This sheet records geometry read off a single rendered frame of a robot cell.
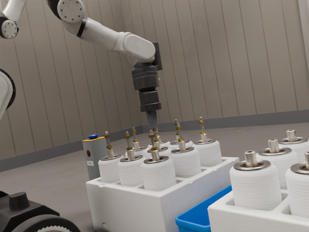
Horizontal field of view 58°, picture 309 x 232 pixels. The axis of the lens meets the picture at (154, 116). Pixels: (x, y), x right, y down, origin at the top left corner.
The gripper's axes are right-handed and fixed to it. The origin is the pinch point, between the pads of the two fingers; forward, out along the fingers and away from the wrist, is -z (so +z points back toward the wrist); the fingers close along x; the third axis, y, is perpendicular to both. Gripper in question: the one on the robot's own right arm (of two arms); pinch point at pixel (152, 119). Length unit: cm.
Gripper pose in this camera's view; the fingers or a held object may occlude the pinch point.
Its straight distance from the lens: 97.7
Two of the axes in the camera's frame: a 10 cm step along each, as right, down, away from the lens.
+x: 2.4, 0.0, -9.7
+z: -1.7, -9.8, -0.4
